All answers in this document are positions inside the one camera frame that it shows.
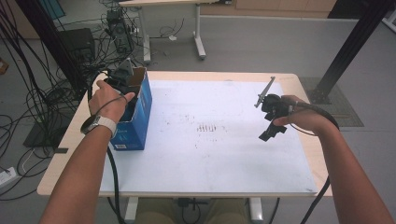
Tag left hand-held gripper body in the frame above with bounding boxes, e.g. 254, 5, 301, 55
105, 58, 135, 94

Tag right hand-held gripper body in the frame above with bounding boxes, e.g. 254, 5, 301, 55
254, 77, 290, 123

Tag blue cardboard box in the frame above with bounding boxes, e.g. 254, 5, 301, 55
109, 66, 153, 152

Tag person's left hand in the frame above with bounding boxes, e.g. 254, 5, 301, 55
88, 79, 136, 124

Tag person's right hand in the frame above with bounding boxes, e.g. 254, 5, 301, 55
273, 94, 339, 136

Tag wristwatch with white band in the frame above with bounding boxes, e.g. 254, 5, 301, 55
79, 114, 118, 138

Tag black box on floor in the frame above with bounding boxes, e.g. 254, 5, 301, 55
59, 27, 96, 63

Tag white table mat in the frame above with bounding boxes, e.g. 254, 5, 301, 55
99, 79, 318, 198

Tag white table leg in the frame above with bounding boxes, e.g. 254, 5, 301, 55
124, 196, 139, 223
248, 197, 264, 223

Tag background table white legs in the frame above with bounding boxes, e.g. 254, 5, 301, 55
118, 0, 233, 64

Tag black metal stand with base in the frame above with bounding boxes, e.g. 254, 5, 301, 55
311, 0, 396, 105

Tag black plug under table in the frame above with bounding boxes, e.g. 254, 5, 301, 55
177, 197, 208, 224

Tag person's khaki pants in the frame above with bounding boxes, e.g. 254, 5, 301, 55
134, 197, 251, 224

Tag white power strip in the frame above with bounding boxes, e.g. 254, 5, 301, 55
0, 166, 17, 189

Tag thin black right wrist strap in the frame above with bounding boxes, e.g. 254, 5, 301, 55
289, 121, 316, 137

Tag thin black wrist strap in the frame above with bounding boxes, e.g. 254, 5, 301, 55
289, 121, 316, 137
94, 93, 129, 117

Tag thin black left wrist strap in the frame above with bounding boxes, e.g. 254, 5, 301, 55
94, 93, 129, 117

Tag right hand-held gripper black cable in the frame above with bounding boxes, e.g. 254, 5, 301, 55
292, 102, 340, 224

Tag hand-held gripper black cable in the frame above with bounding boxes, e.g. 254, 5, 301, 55
292, 102, 340, 224
87, 70, 125, 224

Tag dark electronic device with cables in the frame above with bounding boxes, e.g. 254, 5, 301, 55
106, 8, 134, 52

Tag left hand-held gripper black cable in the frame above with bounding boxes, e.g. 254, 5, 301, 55
87, 70, 125, 224

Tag black metal stand post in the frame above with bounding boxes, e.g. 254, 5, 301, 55
15, 0, 87, 94

